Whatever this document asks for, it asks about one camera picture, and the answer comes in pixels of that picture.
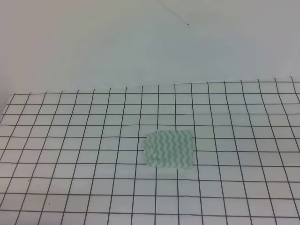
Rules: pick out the green white wavy striped towel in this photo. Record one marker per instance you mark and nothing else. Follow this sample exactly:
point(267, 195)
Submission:
point(169, 149)

